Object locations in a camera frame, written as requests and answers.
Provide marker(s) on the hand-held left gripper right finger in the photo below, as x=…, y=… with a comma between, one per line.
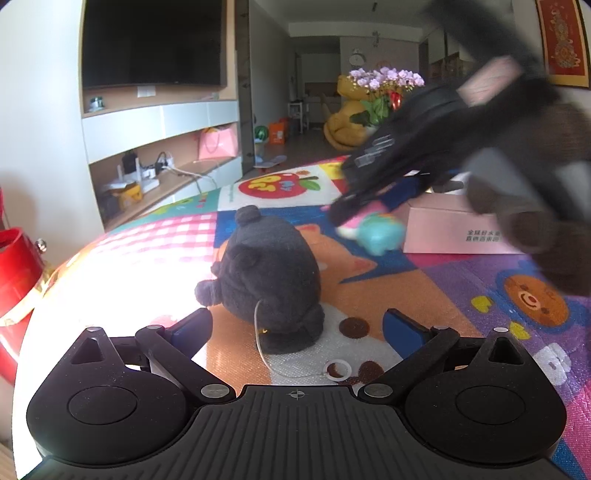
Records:
x=404, y=330

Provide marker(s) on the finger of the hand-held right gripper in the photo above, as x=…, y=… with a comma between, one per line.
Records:
x=408, y=191
x=355, y=207

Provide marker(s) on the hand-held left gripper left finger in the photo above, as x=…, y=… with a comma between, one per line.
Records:
x=194, y=330

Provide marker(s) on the pink teal animal toy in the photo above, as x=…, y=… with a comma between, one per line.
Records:
x=378, y=235

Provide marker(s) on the pink cardboard box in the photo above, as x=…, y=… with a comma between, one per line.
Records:
x=438, y=230

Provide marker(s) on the black plush toy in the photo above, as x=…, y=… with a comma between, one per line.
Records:
x=268, y=267

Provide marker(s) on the person's right hand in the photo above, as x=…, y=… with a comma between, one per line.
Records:
x=554, y=207

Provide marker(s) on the colourful cartoon play mat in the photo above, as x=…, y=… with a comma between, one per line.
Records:
x=461, y=295

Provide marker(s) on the potted purple orchid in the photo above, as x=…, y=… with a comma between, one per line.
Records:
x=383, y=78

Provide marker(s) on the large yellow plush bear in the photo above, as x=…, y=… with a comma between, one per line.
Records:
x=344, y=129

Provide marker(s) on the white small rack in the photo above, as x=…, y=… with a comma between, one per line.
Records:
x=298, y=117

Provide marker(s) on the orange box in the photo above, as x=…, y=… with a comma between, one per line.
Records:
x=278, y=133

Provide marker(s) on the watermelon ball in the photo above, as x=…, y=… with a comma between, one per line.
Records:
x=261, y=132

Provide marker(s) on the yellow toy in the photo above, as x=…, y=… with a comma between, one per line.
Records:
x=129, y=196

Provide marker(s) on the red framed picture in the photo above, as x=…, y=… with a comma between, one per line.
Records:
x=565, y=41

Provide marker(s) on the pink gift bag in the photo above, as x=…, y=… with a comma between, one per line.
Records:
x=219, y=144

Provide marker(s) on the black router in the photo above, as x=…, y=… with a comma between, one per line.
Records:
x=130, y=165

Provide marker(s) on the red bag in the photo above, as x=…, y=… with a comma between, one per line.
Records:
x=14, y=277

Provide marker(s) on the white tv cabinet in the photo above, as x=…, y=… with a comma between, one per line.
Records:
x=138, y=122

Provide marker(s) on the black television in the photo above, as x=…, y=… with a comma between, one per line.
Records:
x=152, y=41

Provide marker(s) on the round wall clock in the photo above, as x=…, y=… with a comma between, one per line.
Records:
x=357, y=57

